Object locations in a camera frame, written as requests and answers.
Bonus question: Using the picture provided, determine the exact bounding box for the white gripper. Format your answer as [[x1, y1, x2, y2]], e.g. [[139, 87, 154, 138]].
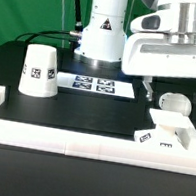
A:
[[121, 33, 196, 104]]

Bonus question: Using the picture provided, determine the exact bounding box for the white lamp bulb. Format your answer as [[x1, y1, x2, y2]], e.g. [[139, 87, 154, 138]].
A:
[[159, 92, 192, 117]]

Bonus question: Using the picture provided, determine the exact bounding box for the white lamp base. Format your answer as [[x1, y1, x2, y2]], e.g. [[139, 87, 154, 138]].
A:
[[134, 109, 189, 149]]

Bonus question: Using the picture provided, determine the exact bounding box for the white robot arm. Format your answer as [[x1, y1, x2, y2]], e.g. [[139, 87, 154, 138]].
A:
[[75, 0, 196, 101]]

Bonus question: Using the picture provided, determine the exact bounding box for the white lamp shade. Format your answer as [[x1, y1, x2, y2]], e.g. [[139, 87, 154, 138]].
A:
[[18, 44, 58, 98]]

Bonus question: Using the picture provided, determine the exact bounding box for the white marker sheet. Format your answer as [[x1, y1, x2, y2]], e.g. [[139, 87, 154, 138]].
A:
[[57, 72, 135, 99]]

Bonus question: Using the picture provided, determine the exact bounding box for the white U-shaped fence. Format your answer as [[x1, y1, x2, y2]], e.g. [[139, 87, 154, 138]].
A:
[[0, 85, 196, 175]]

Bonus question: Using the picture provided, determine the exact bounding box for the black cable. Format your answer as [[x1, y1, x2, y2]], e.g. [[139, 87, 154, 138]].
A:
[[14, 23, 83, 51]]

